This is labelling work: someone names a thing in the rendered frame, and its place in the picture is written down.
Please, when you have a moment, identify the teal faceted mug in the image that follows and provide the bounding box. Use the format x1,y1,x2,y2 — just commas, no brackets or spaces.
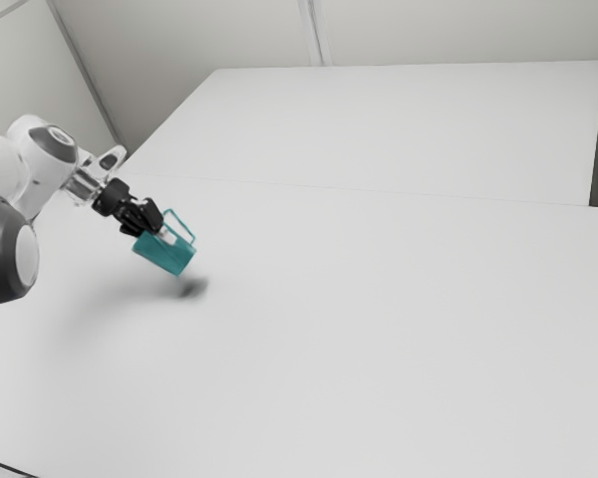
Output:
131,207,198,278

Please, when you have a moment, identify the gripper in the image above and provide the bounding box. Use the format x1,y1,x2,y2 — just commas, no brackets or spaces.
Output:
92,177,177,246

